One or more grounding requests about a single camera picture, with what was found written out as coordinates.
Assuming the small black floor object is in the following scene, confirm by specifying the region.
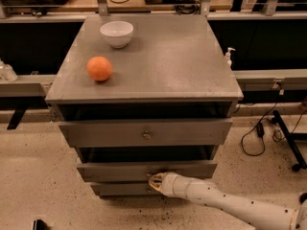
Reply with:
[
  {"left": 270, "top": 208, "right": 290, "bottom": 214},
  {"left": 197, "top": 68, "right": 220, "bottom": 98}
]
[{"left": 32, "top": 219, "right": 47, "bottom": 230}]

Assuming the white pump bottle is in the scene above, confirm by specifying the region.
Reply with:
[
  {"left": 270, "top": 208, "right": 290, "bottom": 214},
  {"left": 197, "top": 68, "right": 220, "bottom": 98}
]
[{"left": 224, "top": 47, "right": 236, "bottom": 67}]

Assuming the clear plastic bottle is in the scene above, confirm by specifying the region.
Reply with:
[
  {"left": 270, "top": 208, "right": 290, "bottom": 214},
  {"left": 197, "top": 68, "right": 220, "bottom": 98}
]
[{"left": 0, "top": 59, "right": 18, "bottom": 82}]

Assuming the orange ball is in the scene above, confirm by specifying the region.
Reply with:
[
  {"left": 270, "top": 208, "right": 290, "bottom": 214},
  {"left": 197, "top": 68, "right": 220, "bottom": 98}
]
[{"left": 86, "top": 57, "right": 113, "bottom": 81}]

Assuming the black wheeled stand leg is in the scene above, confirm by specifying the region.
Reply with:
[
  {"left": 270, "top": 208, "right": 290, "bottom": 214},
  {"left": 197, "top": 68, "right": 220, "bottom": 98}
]
[{"left": 272, "top": 110, "right": 307, "bottom": 172}]

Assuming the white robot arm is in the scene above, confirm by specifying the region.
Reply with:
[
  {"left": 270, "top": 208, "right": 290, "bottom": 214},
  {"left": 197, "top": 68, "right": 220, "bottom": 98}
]
[{"left": 149, "top": 172, "right": 307, "bottom": 230}]

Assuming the grey wooden drawer cabinet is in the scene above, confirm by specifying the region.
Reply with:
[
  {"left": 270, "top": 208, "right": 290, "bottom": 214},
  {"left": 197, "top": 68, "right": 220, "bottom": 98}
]
[{"left": 45, "top": 13, "right": 245, "bottom": 165}]

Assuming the white ceramic bowl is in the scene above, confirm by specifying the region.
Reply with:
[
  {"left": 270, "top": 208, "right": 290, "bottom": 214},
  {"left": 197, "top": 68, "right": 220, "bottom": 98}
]
[{"left": 100, "top": 21, "right": 134, "bottom": 48}]

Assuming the grey top drawer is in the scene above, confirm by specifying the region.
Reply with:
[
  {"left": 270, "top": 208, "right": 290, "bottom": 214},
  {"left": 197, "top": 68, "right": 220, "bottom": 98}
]
[{"left": 59, "top": 118, "right": 232, "bottom": 148}]

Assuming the grey bottom drawer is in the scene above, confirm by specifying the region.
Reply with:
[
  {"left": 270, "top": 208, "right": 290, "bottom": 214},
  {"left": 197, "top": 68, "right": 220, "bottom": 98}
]
[{"left": 90, "top": 183, "right": 158, "bottom": 196}]

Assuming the grey drawer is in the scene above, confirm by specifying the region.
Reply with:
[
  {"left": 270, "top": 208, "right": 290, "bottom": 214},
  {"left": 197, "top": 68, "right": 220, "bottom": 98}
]
[
  {"left": 90, "top": 183, "right": 158, "bottom": 196},
  {"left": 77, "top": 160, "right": 217, "bottom": 183},
  {"left": 59, "top": 118, "right": 232, "bottom": 148}
]

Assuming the black floor cable with adapter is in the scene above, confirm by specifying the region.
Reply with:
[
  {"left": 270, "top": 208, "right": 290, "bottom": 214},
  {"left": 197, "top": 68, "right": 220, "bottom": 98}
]
[{"left": 240, "top": 80, "right": 286, "bottom": 157}]

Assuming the black metal bracket leg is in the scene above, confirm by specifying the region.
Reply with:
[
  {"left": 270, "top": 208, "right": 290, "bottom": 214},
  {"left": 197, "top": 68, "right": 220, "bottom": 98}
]
[{"left": 7, "top": 108, "right": 26, "bottom": 130}]

